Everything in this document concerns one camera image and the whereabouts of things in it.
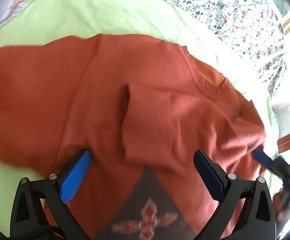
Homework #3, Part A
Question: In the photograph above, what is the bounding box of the orange knit sweater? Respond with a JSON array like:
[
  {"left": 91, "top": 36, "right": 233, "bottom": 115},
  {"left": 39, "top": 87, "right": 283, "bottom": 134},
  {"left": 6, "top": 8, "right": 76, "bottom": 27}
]
[{"left": 0, "top": 34, "right": 265, "bottom": 239}]

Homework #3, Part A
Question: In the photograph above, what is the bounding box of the right hand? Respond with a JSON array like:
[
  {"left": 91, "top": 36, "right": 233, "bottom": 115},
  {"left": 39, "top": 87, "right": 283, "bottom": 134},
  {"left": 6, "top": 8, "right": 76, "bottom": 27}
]
[{"left": 272, "top": 188, "right": 290, "bottom": 222}]

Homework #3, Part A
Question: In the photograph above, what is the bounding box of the brown wooden baseboard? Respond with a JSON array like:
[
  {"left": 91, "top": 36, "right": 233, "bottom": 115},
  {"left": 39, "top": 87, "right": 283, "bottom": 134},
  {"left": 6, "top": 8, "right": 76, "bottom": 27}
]
[{"left": 277, "top": 134, "right": 290, "bottom": 154}]

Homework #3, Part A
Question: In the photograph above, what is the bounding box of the floral rose bedspread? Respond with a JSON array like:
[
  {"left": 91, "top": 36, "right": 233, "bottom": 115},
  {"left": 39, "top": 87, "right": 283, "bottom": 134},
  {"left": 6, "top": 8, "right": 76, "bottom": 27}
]
[{"left": 164, "top": 0, "right": 287, "bottom": 95}]

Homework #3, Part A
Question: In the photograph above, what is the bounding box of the light green bed sheet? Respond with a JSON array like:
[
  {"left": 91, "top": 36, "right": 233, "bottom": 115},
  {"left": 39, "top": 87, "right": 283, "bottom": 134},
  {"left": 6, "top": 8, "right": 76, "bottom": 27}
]
[{"left": 0, "top": 0, "right": 276, "bottom": 236}]

